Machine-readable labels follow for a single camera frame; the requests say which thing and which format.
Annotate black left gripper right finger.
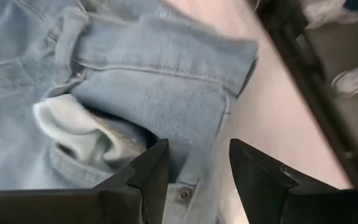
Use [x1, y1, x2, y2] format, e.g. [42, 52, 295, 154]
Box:
[228, 138, 358, 224]

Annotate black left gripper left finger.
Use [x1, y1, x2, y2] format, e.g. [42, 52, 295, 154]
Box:
[0, 138, 171, 224]

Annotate light blue jeans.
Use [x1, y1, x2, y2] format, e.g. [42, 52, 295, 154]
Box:
[0, 0, 260, 224]

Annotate person's foot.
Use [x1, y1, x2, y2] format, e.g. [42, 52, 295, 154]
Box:
[330, 55, 358, 98]
[301, 0, 358, 30]

